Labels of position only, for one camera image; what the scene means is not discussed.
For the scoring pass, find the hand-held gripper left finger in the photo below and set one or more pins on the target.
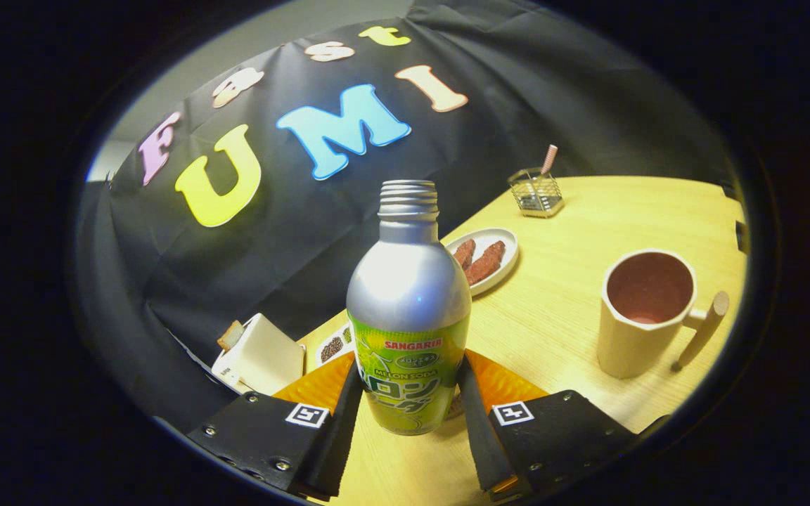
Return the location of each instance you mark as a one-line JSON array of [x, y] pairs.
[[338, 436]]

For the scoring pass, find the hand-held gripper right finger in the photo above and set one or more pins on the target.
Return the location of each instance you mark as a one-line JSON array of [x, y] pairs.
[[479, 436]]

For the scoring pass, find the round brown coaster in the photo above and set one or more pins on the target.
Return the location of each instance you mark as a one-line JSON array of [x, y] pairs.
[[455, 407]]

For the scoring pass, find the silver green label juice bottle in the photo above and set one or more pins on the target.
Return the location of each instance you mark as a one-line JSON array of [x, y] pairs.
[[408, 295]]

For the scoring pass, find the white divided dish of grains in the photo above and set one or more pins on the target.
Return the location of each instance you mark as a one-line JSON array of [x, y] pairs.
[[332, 348]]

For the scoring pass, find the white toaster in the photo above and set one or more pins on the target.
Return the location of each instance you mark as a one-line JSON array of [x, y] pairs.
[[268, 358]]

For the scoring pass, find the light wooden table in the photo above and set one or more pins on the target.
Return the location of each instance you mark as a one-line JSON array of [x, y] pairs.
[[553, 330]]

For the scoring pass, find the toast slice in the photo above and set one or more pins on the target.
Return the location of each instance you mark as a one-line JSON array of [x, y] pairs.
[[230, 336]]

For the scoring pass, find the brown sausage piece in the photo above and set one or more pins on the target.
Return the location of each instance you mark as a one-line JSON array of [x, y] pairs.
[[464, 253], [486, 263]]

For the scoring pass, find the white round plate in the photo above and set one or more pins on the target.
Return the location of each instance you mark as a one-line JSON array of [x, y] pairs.
[[507, 242]]

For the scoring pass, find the black backdrop cloth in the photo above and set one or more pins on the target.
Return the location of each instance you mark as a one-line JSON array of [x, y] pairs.
[[236, 267]]

